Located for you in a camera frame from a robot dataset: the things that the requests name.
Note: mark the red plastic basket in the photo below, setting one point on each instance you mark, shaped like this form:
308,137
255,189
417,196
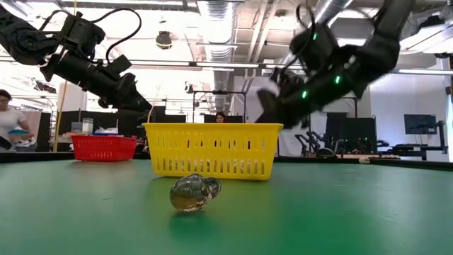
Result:
102,148

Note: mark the person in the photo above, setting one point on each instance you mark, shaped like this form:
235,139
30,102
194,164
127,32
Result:
220,117
8,120

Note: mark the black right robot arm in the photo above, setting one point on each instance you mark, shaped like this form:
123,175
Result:
371,56

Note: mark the black round hanging fixture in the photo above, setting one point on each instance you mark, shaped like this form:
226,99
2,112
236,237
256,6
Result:
188,88

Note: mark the black monitor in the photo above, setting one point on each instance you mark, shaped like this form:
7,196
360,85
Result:
420,124

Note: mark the white plastic skull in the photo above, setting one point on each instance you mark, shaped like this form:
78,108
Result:
363,160

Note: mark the long ceiling light strip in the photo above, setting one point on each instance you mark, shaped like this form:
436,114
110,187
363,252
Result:
219,64

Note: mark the black desk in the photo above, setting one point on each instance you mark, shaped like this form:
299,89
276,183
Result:
407,148

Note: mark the beige partition panel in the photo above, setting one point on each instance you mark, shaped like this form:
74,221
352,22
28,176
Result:
35,120

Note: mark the black partition panel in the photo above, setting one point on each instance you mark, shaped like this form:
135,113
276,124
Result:
95,122

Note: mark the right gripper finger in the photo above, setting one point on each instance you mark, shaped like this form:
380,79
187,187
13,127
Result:
269,108

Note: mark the clear plastic container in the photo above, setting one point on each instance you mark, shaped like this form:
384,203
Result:
87,127

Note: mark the black background robot arm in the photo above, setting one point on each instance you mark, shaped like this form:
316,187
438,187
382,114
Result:
311,143

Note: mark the black round ceiling fixture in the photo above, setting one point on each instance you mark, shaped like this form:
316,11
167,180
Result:
164,39

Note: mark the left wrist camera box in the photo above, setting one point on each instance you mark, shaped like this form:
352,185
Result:
123,65

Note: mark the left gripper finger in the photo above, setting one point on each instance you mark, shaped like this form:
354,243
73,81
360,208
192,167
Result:
134,101

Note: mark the teal plate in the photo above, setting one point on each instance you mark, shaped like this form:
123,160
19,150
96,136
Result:
17,132

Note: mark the yellow plastic basket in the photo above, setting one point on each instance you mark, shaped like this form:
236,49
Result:
212,136

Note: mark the black equipment cabinet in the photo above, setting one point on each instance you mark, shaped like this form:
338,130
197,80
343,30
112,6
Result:
354,131

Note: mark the black glass skull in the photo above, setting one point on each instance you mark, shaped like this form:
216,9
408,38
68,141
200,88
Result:
193,194

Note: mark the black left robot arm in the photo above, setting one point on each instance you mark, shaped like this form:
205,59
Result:
21,40

